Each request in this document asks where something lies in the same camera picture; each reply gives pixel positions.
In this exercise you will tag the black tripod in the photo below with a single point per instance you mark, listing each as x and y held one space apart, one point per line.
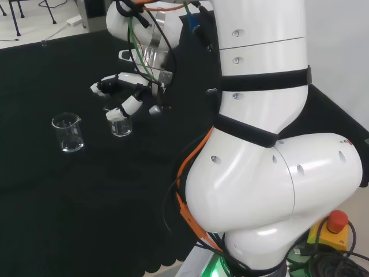
15 17

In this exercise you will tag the white power strip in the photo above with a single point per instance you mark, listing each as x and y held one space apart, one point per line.
74 20

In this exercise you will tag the large clear glass beaker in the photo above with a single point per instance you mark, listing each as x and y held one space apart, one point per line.
68 135

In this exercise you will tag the blue USB plug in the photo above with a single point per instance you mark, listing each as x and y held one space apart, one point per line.
211 91

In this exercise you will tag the small clear glass beaker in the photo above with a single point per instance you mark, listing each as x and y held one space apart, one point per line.
121 128

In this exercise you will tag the black bench cloth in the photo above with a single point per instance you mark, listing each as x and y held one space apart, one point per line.
101 187

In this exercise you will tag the grey rounded wrist camera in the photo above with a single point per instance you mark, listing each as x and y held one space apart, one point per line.
155 110

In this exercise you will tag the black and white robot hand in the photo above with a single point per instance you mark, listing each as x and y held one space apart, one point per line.
131 82

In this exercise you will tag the yellow stop button box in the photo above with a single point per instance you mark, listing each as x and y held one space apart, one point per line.
331 233

